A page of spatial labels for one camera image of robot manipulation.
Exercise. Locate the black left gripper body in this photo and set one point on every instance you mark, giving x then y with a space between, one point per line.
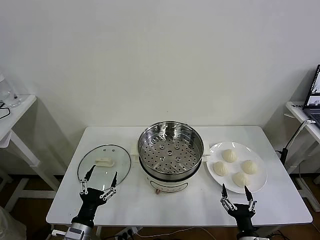
88 200

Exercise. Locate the stainless steel steamer basket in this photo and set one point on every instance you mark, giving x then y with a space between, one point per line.
150 142

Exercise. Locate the open laptop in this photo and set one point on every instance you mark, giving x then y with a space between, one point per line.
313 105

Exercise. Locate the white side table with laptop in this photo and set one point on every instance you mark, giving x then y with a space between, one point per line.
297 112

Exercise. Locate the printed label sticker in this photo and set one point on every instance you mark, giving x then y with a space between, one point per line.
296 105

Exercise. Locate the white steamed baozi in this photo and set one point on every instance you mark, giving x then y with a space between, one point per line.
229 155
220 168
240 178
248 167

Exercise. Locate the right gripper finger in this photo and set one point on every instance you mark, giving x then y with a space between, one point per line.
225 198
251 202

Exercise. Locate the clear glass jar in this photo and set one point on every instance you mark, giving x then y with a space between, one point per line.
7 92

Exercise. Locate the white table leg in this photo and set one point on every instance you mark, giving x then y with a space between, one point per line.
99 233

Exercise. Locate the white power strip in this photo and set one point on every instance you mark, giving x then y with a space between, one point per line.
127 232

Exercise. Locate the white side table with jar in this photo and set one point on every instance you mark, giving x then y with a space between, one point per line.
22 107

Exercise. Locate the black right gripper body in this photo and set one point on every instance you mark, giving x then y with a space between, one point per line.
243 213

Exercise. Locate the black power adapter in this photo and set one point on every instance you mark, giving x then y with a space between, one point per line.
284 153

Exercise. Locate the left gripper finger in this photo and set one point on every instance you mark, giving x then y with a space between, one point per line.
85 183
112 187

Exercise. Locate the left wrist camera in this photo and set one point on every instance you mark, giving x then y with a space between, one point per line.
58 233

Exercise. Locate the white round plate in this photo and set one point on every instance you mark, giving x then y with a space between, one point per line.
257 185

